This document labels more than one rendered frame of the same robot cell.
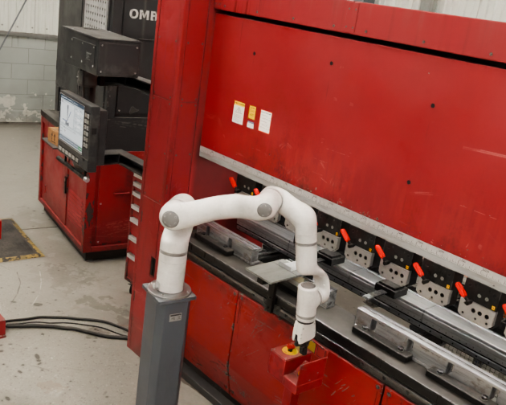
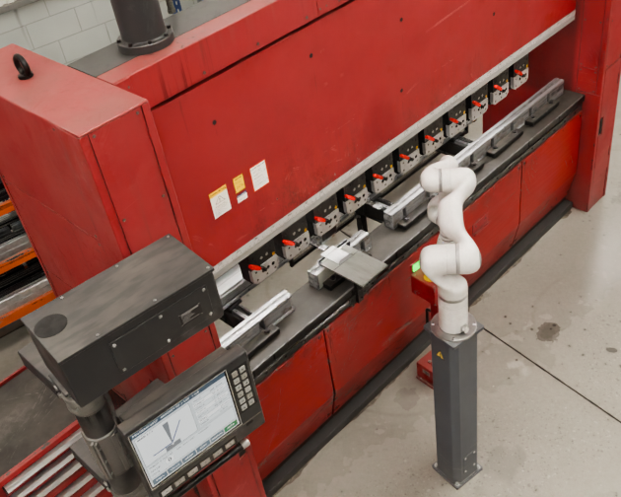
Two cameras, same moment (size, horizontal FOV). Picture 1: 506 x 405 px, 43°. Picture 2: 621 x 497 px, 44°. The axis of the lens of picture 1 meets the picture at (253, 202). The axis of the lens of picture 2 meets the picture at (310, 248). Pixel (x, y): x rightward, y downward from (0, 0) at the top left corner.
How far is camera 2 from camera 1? 4.00 m
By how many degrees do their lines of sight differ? 75
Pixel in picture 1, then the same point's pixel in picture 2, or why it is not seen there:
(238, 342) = (339, 362)
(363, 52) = (337, 21)
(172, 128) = not seen: hidden behind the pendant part
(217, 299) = (304, 367)
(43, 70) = not seen: outside the picture
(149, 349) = (473, 374)
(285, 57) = (257, 92)
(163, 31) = (129, 206)
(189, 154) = not seen: hidden behind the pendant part
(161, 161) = (204, 344)
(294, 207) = (453, 164)
